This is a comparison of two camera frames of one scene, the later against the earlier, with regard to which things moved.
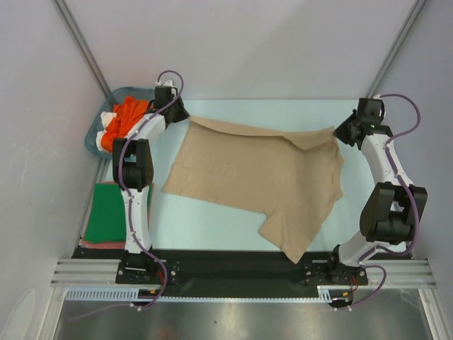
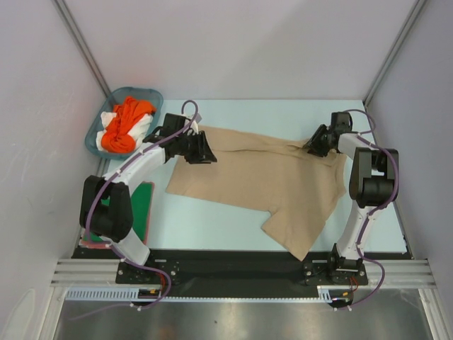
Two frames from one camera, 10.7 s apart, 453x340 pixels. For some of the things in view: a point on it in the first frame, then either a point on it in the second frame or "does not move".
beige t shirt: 295,180 does not move
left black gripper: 183,114 -> 202,154
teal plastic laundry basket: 107,105 does not move
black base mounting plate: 163,273 does not move
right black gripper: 341,133 -> 314,143
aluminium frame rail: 107,272 does not move
